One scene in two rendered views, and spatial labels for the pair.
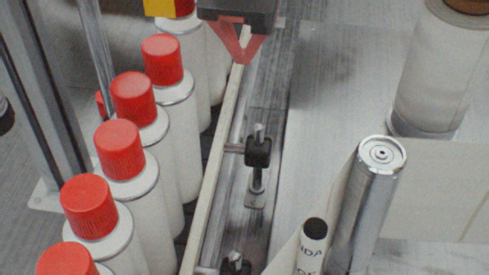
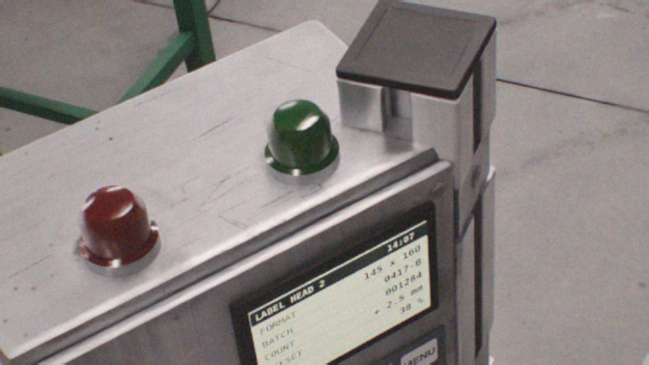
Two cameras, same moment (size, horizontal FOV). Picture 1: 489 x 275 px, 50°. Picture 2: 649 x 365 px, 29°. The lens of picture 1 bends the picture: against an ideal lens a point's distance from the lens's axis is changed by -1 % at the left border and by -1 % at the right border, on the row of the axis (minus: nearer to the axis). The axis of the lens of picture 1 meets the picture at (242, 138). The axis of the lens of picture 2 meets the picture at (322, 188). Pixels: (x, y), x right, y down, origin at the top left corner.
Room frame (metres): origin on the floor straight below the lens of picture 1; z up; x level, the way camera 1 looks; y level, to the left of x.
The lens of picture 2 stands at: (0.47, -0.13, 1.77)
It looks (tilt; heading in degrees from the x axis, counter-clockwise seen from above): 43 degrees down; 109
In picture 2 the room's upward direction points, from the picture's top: 7 degrees counter-clockwise
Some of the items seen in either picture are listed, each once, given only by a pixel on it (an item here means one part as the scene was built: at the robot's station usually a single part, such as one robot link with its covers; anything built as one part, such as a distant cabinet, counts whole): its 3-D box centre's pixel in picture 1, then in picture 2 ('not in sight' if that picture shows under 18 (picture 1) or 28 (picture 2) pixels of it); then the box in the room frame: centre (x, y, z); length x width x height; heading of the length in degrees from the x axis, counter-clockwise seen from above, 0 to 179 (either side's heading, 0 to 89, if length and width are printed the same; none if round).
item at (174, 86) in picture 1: (172, 126); not in sight; (0.35, 0.07, 0.98); 0.05 x 0.05 x 0.20
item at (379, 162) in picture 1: (360, 221); not in sight; (0.25, -0.10, 0.97); 0.05 x 0.05 x 0.19
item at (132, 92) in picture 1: (148, 165); not in sight; (0.30, 0.09, 0.98); 0.05 x 0.05 x 0.20
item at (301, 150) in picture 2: not in sight; (299, 135); (0.36, 0.17, 1.49); 0.03 x 0.03 x 0.02
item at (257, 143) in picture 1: (257, 159); not in sight; (0.38, -0.02, 0.89); 0.03 x 0.03 x 0.12; 81
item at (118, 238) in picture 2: not in sight; (115, 223); (0.31, 0.12, 1.49); 0.03 x 0.03 x 0.02
